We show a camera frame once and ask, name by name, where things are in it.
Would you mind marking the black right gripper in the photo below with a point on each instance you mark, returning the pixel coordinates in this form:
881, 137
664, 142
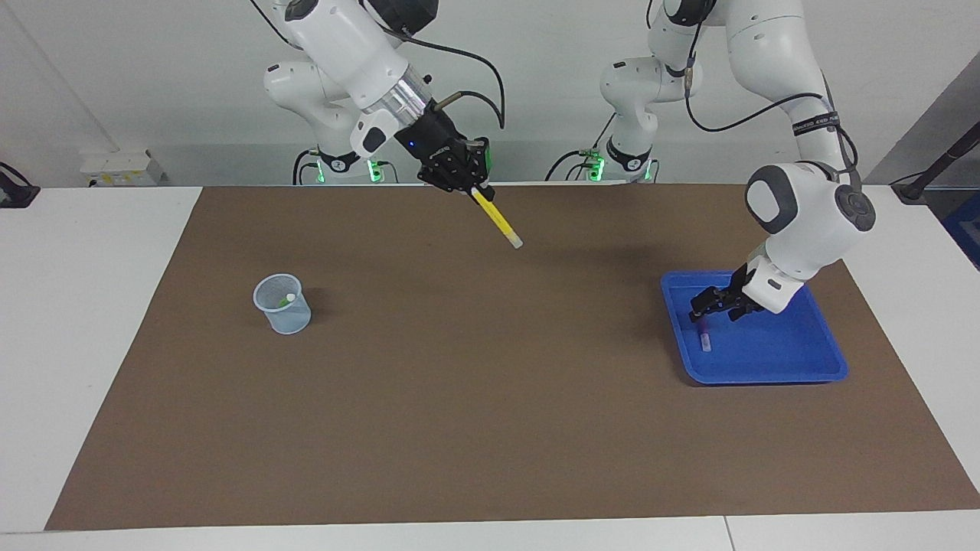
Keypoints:
432, 145

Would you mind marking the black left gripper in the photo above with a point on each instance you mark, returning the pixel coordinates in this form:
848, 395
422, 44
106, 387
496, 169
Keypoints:
741, 295

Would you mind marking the purple pen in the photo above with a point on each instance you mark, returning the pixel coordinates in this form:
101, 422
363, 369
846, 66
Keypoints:
704, 340

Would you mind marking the yellow pen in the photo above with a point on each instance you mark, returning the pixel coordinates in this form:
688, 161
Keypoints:
498, 220

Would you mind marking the green pen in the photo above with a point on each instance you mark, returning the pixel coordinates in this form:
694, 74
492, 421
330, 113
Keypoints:
285, 301

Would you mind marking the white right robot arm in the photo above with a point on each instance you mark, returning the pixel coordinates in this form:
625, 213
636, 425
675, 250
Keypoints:
344, 46

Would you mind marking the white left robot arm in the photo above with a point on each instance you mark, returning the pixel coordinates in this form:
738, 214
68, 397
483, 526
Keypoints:
804, 222

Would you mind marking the blue plastic tray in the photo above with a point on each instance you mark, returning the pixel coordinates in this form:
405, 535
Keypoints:
766, 352

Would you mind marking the brown table mat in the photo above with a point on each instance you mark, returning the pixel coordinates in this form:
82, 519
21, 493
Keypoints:
459, 383

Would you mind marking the translucent plastic cup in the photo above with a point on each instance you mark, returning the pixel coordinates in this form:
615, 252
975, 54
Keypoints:
291, 320

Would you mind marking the blue object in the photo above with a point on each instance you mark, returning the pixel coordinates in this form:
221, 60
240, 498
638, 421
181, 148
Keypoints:
966, 229

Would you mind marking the black stand foot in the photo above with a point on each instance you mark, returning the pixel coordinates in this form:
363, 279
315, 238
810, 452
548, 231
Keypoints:
15, 191

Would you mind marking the black camera stand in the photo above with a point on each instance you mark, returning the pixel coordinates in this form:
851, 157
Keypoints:
938, 164

